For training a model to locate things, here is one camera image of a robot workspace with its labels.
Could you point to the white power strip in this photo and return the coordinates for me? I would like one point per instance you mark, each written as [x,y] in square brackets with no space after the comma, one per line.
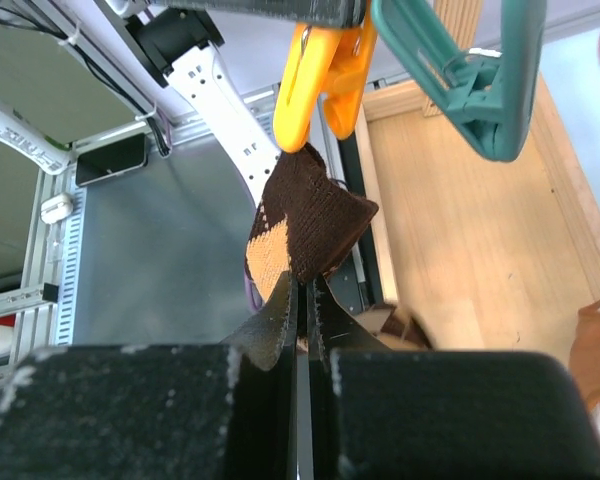
[16,132]

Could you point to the yellow plastic clothespin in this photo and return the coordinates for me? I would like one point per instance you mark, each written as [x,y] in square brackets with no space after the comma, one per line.
[323,62]

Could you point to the wooden rack with tray base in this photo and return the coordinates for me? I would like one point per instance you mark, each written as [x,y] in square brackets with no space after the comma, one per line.
[490,255]

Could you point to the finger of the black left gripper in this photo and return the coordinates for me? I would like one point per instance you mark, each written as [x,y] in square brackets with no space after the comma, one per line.
[321,13]

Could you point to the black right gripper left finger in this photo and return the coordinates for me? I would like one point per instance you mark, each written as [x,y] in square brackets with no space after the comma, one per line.
[198,411]

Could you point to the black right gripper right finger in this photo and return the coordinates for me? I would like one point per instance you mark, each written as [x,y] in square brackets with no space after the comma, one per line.
[379,413]

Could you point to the teal plastic clothespin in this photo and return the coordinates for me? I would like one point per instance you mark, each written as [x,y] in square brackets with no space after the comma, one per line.
[487,95]

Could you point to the black smartphone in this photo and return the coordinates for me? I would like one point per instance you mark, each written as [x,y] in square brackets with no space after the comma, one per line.
[113,159]

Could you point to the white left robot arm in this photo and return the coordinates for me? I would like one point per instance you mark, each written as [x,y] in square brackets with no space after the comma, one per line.
[220,95]

